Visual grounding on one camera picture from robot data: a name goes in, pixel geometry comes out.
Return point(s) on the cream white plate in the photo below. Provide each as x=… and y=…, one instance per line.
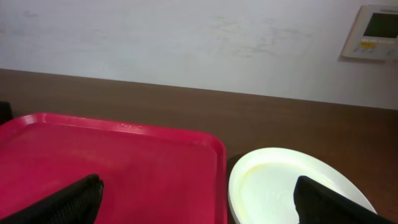
x=261, y=185

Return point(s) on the white wall control panel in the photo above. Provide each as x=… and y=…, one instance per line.
x=373, y=35

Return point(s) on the red plastic tray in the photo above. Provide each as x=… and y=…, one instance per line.
x=151, y=174

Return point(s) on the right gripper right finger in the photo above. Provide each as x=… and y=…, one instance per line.
x=317, y=204

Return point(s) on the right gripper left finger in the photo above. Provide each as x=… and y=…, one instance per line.
x=78, y=203

